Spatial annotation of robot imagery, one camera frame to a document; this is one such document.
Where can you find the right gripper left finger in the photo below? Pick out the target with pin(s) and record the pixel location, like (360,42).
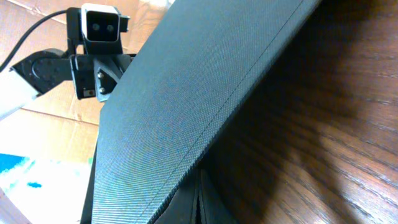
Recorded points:
(182,208)

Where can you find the cardboard sheet background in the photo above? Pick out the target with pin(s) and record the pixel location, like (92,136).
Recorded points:
(57,125)

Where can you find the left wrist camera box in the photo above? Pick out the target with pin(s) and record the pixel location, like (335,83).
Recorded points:
(97,28)

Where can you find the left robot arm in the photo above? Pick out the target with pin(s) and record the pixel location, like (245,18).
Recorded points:
(33,77)

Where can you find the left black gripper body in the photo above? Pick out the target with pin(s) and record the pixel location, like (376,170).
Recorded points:
(97,75)

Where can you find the dark green box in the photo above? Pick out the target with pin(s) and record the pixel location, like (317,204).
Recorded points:
(176,97)

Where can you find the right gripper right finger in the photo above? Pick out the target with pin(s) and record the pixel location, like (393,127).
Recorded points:
(212,208)

